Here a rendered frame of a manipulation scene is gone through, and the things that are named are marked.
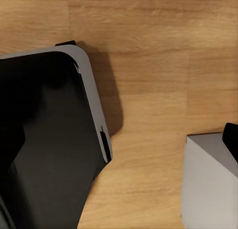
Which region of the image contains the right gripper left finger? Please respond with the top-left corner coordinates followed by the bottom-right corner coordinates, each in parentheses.
top-left (0, 123), bottom-right (26, 182)

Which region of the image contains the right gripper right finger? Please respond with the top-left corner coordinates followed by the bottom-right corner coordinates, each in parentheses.
top-left (222, 122), bottom-right (238, 162)

